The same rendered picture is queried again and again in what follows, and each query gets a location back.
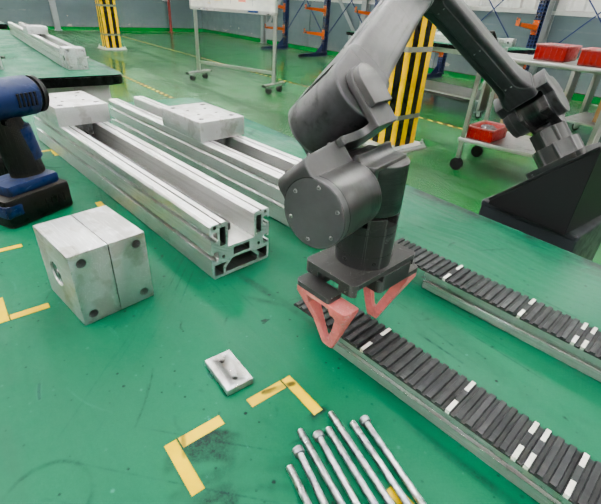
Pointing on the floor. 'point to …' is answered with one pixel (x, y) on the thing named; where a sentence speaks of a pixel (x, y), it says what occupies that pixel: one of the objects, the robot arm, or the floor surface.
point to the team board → (237, 12)
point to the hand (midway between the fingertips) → (351, 323)
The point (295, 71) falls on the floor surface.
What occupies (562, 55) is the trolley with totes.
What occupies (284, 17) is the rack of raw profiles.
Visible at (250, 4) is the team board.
